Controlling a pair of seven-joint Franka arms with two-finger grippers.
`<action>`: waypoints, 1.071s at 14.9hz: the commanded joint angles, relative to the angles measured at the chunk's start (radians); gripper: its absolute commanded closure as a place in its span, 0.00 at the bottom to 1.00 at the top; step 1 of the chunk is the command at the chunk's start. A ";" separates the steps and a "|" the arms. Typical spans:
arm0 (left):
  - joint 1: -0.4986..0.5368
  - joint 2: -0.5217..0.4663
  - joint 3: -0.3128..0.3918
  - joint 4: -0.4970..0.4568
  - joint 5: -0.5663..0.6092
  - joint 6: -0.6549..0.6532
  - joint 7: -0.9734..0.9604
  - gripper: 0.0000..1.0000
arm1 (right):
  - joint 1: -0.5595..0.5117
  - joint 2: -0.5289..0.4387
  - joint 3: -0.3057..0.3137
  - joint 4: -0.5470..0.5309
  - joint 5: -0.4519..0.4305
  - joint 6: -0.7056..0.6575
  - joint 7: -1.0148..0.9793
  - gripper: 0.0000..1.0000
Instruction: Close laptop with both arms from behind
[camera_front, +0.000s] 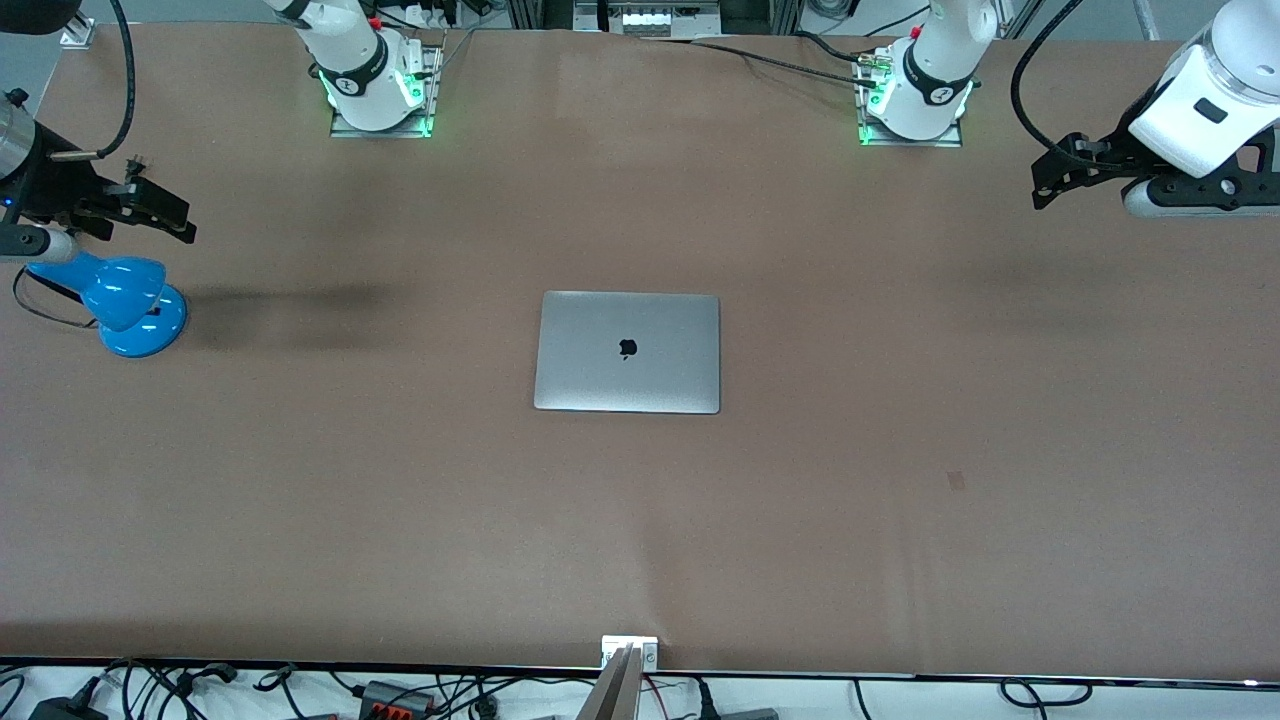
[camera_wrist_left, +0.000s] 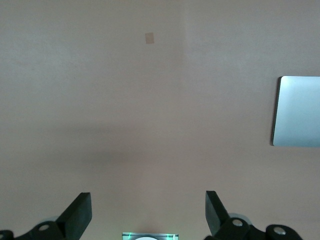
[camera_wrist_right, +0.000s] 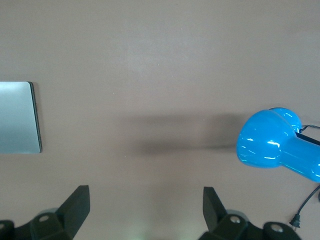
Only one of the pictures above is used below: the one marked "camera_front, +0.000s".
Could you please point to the white power strip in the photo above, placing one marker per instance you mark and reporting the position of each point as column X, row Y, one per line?
column 645, row 20

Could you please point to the black power adapter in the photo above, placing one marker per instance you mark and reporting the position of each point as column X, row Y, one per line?
column 65, row 710

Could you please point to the white table edge bracket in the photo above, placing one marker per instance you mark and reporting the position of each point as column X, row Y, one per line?
column 612, row 645

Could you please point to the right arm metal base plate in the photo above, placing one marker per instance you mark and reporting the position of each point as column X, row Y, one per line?
column 425, row 120

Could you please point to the silver laptop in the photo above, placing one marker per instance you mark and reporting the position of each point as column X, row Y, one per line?
column 650, row 330

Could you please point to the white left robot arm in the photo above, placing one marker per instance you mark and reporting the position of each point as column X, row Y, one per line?
column 930, row 80

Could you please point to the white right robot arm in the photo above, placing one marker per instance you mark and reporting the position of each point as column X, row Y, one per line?
column 350, row 60

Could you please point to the aluminium camera mount profile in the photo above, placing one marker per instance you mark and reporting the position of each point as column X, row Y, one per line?
column 615, row 695

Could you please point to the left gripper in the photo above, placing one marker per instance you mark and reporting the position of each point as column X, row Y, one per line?
column 1108, row 157

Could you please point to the red and black device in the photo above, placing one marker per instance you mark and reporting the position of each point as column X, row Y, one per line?
column 395, row 697

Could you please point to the blue desk lamp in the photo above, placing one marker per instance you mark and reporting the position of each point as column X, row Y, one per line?
column 130, row 295

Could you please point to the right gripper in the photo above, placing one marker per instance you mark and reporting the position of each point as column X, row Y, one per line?
column 42, row 182

